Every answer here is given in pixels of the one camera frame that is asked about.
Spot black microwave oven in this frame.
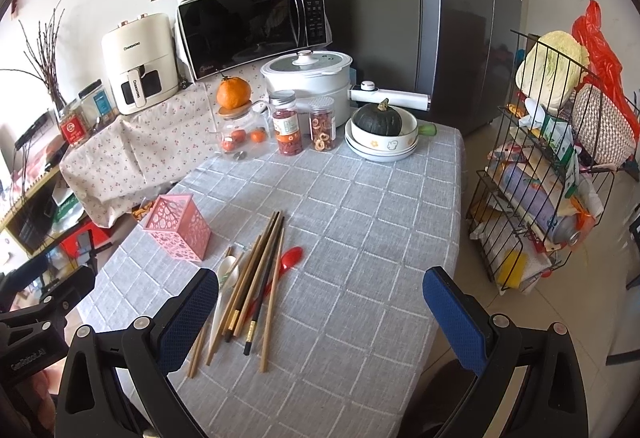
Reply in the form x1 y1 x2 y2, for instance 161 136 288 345
177 0 331 80

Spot napa cabbage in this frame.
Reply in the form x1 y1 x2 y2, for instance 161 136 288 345
515 31 589 114

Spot dark green pumpkin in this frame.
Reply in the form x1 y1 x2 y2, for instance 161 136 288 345
352 99 402 137

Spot floral cloth over cabinet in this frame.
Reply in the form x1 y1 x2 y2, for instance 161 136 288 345
58 62 271 229

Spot red-labelled glass jar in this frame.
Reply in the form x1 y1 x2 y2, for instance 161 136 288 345
58 99 90 146

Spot dried branches in vase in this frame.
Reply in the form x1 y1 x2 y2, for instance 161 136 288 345
1 0 67 114

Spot grey refrigerator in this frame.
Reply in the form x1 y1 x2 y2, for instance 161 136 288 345
314 0 524 137

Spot glass jar with wooden lid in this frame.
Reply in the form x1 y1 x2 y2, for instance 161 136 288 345
215 101 271 161

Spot white electric cooking pot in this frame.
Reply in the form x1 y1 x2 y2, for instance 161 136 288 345
260 50 352 126

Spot red plastic bag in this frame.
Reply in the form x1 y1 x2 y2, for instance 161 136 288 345
572 0 639 142

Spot jar of red dried fruit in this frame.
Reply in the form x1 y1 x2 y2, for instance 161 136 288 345
269 90 303 156

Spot white flower-print bowl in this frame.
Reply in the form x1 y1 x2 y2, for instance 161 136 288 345
349 108 419 153

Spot light wooden chopstick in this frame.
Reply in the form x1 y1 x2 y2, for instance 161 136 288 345
258 223 285 373

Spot white plastic spoon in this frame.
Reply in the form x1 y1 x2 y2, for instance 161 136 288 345
206 255 239 364

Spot jar of dried fruit rings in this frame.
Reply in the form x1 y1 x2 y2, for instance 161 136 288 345
309 97 336 152

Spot blue-labelled glass jar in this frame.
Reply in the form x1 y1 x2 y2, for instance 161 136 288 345
78 80 117 130

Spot cream air fryer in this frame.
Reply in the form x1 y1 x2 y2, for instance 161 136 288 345
102 13 179 115

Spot grey checked tablecloth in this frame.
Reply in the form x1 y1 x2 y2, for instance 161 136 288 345
74 119 464 438

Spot red plastic spoon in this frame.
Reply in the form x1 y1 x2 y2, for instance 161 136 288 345
248 246 304 318

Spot stacked white plates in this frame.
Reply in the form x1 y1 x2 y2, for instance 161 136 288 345
344 120 418 163

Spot pink perforated utensil holder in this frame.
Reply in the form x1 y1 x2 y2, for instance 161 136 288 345
142 194 212 262

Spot large orange fruit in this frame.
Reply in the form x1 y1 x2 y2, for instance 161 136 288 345
216 77 252 110

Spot black wire storage rack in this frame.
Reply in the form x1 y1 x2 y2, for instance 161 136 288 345
466 34 639 293

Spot brown wooden chopstick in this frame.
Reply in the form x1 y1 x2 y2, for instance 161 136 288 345
205 212 281 366

